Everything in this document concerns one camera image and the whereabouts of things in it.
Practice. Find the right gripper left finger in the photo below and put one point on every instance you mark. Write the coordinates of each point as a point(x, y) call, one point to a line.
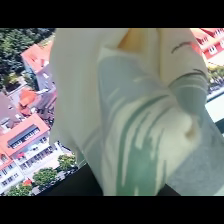
point(75, 185)

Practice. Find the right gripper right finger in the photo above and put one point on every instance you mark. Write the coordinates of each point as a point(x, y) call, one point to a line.
point(169, 191)

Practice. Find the white shirt with green print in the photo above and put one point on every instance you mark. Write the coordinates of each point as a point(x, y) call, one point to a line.
point(133, 110)

